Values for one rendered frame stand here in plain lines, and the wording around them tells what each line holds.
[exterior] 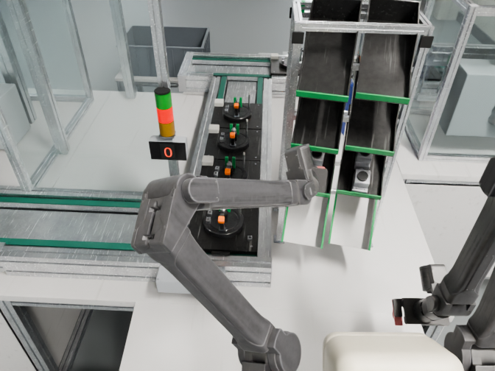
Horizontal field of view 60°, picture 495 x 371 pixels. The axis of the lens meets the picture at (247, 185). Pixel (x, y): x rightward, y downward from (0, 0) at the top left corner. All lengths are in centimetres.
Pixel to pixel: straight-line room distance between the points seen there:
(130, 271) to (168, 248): 85
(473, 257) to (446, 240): 145
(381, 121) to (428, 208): 99
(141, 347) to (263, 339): 61
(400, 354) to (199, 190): 42
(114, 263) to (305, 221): 63
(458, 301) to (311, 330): 51
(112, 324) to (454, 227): 183
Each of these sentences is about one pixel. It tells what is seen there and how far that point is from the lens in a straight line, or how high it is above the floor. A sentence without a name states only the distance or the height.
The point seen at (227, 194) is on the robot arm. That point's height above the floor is 153.
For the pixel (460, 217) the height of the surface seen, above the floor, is 61.
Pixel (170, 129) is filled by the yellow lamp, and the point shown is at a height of 129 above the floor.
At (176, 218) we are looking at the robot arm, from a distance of 65.
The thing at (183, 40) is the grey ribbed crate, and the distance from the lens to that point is 360.
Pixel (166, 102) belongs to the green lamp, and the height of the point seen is 138.
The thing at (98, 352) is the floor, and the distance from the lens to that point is 242.
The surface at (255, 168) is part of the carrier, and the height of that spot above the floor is 97.
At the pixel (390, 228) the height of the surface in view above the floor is 86.
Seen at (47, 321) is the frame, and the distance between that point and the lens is 205.
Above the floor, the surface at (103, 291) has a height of 86.
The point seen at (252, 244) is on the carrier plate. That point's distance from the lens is 143.
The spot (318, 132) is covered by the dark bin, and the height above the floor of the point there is 138.
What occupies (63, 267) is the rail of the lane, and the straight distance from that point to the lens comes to 155.
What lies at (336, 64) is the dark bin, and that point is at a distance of 119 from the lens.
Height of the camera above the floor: 203
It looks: 40 degrees down
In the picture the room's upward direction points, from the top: 1 degrees clockwise
